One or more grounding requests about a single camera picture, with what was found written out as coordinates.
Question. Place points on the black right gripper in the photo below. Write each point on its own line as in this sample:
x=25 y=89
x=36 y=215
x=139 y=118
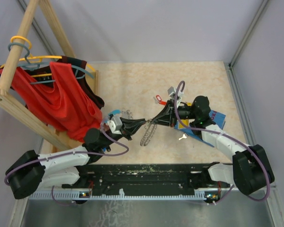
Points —
x=164 y=117

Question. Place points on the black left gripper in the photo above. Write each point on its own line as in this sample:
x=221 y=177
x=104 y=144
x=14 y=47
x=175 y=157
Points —
x=132 y=125

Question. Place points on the steel key ring disc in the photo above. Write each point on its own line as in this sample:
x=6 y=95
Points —
x=150 y=129

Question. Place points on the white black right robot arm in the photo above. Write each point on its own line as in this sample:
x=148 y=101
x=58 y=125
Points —
x=250 y=169

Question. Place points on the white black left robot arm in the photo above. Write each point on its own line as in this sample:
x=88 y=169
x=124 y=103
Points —
x=32 y=171

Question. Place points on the loose silver key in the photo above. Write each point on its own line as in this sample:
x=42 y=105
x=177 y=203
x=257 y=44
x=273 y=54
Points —
x=184 y=136

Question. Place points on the red shirt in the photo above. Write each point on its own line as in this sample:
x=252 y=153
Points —
x=65 y=106

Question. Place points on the yellow clothes hanger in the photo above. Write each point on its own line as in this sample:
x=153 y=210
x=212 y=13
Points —
x=28 y=57

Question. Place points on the teal clothes hanger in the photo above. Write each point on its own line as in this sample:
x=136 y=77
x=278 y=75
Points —
x=42 y=73

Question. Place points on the wooden clothes rack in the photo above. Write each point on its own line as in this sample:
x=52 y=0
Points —
x=16 y=67

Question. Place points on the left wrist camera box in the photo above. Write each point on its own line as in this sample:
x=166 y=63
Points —
x=115 y=124

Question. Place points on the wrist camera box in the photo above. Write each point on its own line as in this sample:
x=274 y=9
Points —
x=115 y=124
x=172 y=94

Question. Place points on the blue handled key ring disc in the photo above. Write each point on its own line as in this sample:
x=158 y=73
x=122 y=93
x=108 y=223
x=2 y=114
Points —
x=121 y=113

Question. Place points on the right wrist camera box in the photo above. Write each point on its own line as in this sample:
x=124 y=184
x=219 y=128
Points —
x=172 y=94

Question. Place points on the aluminium frame rail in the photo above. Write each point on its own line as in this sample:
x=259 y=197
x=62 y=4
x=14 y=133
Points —
x=258 y=67

